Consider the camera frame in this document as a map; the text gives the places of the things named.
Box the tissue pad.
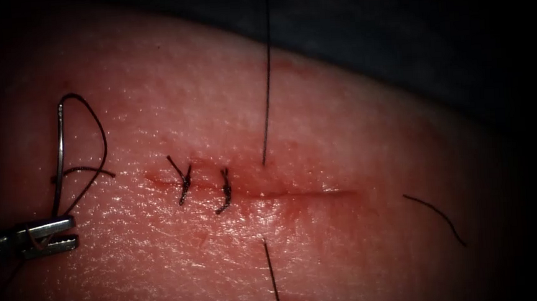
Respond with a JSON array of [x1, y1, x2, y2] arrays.
[[0, 0, 537, 301]]

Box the left arm needle driver jaw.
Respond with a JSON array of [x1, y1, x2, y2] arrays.
[[20, 233, 81, 261], [14, 215, 77, 241]]

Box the black stitching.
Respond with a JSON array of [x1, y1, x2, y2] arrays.
[[166, 150, 235, 218]]

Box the dark grey cloth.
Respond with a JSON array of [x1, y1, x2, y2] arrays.
[[100, 0, 537, 161]]

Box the curved steel needle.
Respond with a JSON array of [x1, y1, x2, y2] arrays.
[[43, 102, 72, 218]]

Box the short cut black thread piece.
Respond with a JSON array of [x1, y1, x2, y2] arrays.
[[401, 190, 467, 251]]

